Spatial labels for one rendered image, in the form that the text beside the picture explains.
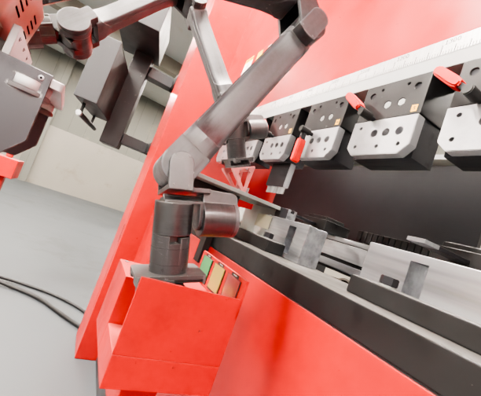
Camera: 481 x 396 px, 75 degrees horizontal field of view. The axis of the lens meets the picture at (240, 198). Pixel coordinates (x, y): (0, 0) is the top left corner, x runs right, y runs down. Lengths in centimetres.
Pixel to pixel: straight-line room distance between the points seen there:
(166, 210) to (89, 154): 935
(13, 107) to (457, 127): 71
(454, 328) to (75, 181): 960
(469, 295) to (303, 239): 36
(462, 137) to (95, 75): 167
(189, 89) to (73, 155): 813
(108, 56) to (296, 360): 172
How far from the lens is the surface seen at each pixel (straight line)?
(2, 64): 66
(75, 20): 99
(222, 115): 51
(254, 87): 56
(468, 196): 119
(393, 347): 43
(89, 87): 188
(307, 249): 76
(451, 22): 77
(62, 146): 976
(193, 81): 182
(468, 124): 60
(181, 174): 45
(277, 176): 98
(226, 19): 200
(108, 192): 988
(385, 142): 67
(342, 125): 80
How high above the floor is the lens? 92
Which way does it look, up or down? 4 degrees up
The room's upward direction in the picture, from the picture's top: 20 degrees clockwise
